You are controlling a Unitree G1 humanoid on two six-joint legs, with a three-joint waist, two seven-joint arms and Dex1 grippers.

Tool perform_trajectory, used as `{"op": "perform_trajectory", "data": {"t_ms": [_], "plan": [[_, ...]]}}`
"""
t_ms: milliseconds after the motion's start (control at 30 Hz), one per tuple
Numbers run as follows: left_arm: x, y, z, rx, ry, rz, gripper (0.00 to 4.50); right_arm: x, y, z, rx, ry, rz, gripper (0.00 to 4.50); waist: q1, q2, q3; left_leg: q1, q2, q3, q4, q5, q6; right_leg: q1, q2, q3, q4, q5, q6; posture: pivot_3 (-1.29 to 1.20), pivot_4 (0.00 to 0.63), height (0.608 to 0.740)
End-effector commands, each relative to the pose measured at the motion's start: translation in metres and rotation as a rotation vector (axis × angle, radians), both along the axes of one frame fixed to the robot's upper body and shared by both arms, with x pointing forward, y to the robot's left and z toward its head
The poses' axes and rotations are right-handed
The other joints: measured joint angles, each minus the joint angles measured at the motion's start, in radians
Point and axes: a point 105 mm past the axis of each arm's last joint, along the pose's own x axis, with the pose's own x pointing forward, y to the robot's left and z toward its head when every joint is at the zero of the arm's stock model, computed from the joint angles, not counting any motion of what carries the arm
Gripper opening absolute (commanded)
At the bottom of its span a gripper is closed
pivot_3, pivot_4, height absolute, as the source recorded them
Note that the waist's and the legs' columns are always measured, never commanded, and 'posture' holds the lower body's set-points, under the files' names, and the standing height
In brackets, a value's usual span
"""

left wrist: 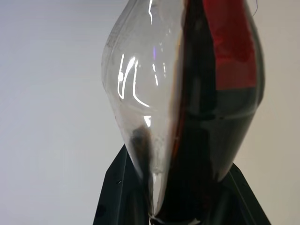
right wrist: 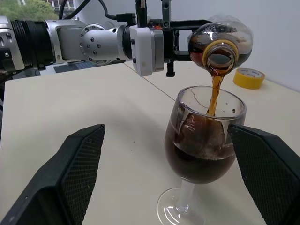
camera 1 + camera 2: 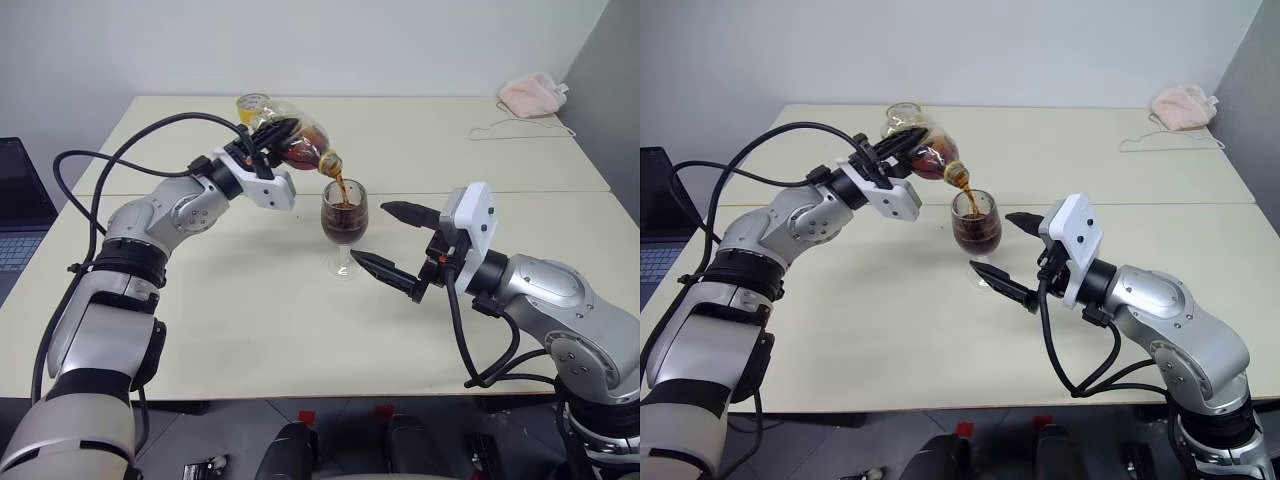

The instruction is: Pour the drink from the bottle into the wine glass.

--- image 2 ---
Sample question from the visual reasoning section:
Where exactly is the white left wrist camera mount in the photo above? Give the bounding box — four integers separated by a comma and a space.
129, 25, 165, 77

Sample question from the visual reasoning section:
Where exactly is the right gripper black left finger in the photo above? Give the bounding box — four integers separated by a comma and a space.
0, 124, 105, 225

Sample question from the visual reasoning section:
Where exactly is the dark laptop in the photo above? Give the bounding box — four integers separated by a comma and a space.
53, 60, 97, 73

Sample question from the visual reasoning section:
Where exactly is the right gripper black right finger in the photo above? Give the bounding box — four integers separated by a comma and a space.
227, 124, 300, 225

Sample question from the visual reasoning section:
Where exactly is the dark soda bottle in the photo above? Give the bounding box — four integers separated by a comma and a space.
187, 15, 255, 77

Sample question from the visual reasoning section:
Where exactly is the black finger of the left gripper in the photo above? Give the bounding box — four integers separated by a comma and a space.
171, 20, 213, 31
173, 50, 192, 62

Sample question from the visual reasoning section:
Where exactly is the window with green trees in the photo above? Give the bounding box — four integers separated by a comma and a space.
0, 0, 83, 22

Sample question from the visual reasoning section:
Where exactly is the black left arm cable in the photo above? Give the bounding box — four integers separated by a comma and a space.
58, 0, 137, 25

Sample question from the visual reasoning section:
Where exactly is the yellow tape roll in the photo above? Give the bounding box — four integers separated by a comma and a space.
232, 67, 266, 90

